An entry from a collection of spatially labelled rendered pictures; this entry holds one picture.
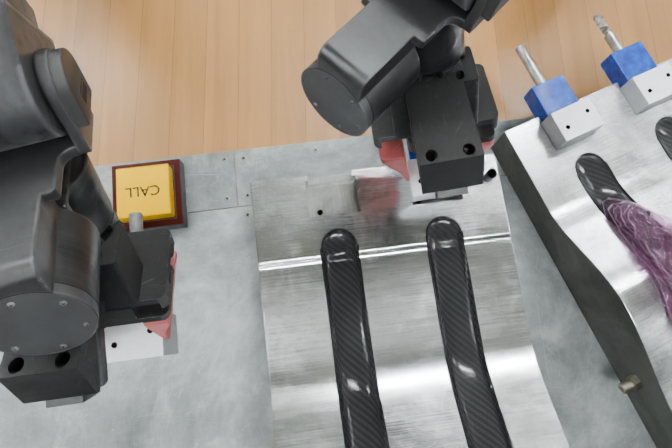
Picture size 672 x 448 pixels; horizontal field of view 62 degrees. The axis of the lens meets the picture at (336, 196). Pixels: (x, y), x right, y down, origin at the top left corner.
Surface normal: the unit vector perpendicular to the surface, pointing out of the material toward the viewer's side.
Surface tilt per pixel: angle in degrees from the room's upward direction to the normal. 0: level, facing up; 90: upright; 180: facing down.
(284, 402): 19
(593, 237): 28
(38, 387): 62
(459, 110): 23
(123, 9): 0
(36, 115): 57
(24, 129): 75
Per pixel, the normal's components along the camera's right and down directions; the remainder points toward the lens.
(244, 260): 0.03, -0.25
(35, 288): 0.26, 0.70
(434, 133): -0.18, -0.56
